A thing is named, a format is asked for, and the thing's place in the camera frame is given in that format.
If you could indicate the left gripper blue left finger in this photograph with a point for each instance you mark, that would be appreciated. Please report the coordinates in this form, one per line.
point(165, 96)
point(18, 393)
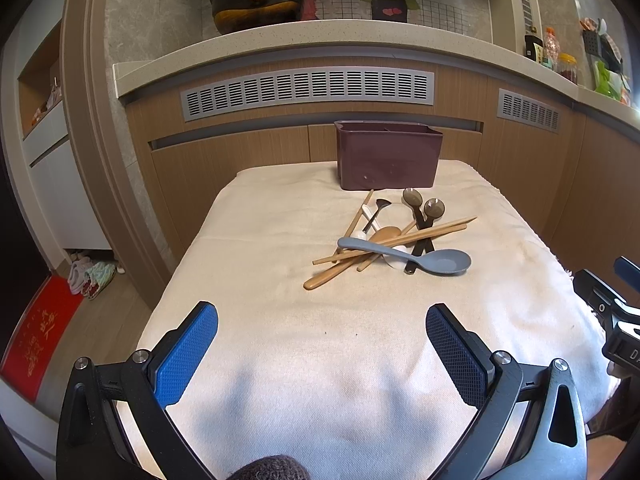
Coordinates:
point(180, 351)

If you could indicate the black wok with food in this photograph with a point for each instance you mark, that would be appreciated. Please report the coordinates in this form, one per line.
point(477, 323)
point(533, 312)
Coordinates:
point(236, 15)

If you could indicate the green items on counter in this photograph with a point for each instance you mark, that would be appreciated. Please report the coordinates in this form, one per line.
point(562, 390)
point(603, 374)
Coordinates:
point(611, 84)

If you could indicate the dark sauce bottle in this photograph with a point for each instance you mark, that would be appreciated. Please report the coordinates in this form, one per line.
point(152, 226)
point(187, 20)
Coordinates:
point(533, 45)

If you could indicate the yellow lid jar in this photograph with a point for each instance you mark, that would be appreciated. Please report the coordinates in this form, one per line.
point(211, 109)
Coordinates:
point(567, 67)

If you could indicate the grey silicone spoon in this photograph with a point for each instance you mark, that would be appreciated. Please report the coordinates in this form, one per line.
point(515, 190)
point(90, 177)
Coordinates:
point(438, 262)

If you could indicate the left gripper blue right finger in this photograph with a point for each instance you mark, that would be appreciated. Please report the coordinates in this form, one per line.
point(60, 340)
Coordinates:
point(463, 355)

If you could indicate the long grey vent grille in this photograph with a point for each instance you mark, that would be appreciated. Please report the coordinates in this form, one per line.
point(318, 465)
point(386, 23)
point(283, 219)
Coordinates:
point(324, 84)

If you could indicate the small grey vent grille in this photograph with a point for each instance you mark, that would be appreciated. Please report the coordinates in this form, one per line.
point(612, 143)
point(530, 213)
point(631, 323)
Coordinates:
point(527, 111)

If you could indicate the black utensil rack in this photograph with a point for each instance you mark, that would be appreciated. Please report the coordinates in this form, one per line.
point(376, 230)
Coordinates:
point(599, 43)

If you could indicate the small white ball-end scoop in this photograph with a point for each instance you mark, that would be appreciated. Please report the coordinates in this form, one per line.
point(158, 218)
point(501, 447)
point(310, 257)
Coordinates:
point(371, 216)

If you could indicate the wooden spoon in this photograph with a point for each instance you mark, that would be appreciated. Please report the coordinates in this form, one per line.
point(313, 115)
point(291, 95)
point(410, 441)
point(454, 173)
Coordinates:
point(323, 277)

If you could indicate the orange cap plastic bottle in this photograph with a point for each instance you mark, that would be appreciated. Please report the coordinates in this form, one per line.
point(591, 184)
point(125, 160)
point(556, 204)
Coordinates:
point(551, 49)

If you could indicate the maroon plastic utensil holder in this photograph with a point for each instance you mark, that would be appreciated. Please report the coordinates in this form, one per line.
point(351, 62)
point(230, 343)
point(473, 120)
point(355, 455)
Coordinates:
point(380, 155)

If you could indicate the cream table cloth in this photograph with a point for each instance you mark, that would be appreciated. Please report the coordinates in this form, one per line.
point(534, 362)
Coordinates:
point(343, 377)

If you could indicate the slippers on floor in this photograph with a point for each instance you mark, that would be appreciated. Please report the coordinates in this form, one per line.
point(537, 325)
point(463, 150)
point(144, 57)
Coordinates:
point(89, 278)

